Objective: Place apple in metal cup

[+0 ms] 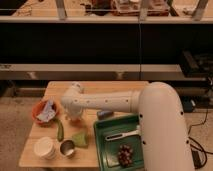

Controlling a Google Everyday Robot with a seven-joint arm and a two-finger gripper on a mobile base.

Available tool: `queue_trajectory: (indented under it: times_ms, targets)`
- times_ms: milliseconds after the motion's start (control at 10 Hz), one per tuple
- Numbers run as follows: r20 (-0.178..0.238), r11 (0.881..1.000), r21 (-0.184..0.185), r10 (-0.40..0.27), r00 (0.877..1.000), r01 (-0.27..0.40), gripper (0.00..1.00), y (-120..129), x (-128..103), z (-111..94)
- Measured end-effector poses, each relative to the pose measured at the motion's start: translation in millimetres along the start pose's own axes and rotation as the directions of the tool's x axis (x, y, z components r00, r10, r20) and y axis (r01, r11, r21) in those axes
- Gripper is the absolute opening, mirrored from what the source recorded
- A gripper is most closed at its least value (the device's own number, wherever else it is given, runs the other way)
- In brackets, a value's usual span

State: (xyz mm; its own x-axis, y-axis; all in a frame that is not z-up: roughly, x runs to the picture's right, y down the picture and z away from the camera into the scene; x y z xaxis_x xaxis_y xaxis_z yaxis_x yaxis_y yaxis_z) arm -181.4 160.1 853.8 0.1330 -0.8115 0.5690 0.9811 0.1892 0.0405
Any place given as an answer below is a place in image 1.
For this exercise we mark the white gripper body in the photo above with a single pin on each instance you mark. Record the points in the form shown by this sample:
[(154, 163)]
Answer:
[(74, 113)]

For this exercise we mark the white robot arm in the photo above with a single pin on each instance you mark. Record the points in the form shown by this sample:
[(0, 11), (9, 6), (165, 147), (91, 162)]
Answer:
[(164, 136)]

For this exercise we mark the metal cup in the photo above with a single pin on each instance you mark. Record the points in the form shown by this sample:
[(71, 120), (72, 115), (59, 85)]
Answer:
[(67, 148)]

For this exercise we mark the white paper cup stack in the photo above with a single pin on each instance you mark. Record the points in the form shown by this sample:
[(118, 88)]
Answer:
[(44, 148)]

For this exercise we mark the green chili pepper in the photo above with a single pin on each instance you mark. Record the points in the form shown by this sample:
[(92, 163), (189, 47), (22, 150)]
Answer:
[(60, 132)]

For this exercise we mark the white crumpled packet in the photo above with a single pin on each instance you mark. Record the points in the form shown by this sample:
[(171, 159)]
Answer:
[(47, 113)]

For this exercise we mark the blue grey can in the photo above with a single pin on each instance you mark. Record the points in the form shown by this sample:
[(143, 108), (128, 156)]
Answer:
[(104, 114)]

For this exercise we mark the orange bowl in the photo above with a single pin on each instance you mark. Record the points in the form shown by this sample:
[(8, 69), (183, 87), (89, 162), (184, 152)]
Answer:
[(38, 108)]

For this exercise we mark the green plastic tray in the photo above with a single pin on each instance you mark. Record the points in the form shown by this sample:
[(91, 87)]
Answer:
[(107, 151)]

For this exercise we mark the brown grape bunch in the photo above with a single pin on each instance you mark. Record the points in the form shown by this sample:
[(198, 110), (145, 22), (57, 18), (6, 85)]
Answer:
[(125, 155)]

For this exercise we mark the white dish brush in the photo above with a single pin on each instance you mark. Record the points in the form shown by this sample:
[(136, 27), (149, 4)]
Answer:
[(123, 134)]

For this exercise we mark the black box on shelf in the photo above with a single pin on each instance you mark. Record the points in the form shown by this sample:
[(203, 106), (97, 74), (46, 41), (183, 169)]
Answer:
[(198, 65)]

